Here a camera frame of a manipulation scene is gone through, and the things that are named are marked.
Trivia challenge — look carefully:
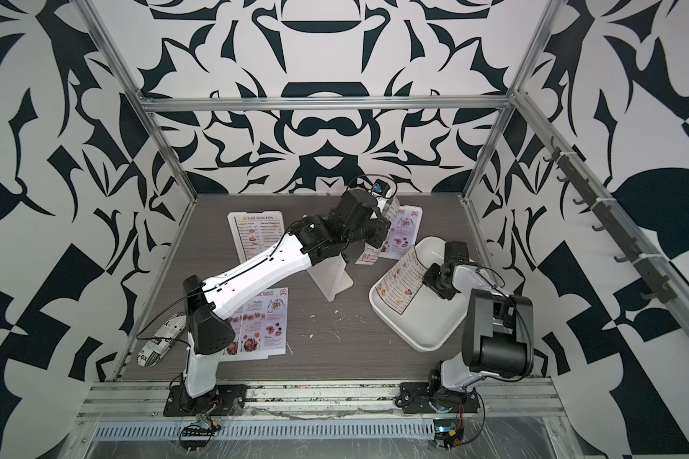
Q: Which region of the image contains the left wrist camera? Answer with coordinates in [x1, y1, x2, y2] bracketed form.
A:
[369, 179, 392, 199]

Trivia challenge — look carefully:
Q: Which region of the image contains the white plastic tray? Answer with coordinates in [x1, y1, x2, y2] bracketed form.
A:
[369, 236, 490, 352]

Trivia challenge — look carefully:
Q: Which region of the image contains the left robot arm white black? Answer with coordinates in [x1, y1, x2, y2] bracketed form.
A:
[181, 189, 398, 409]

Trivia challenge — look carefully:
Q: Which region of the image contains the wall hook rail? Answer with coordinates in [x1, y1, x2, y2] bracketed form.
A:
[545, 137, 679, 304]

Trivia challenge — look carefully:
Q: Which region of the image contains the pink special menu sheet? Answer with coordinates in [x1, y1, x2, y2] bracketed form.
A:
[219, 288, 289, 363]

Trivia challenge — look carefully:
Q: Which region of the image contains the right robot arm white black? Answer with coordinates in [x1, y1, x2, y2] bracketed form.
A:
[423, 241, 534, 412]

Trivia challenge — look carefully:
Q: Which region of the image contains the left circuit board with wires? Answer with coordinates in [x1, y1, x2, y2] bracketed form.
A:
[178, 400, 222, 451]

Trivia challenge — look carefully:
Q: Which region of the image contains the right circuit board with wires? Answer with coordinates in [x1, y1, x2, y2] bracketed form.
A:
[434, 409, 467, 451]

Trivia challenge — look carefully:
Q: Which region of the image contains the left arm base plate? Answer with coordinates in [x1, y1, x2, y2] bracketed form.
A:
[163, 384, 248, 418]

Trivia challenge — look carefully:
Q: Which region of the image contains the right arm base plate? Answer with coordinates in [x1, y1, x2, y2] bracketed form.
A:
[394, 382, 482, 415]

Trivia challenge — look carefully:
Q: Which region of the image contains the circuit board with wires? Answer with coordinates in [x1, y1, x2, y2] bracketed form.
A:
[434, 409, 467, 451]
[178, 400, 222, 451]

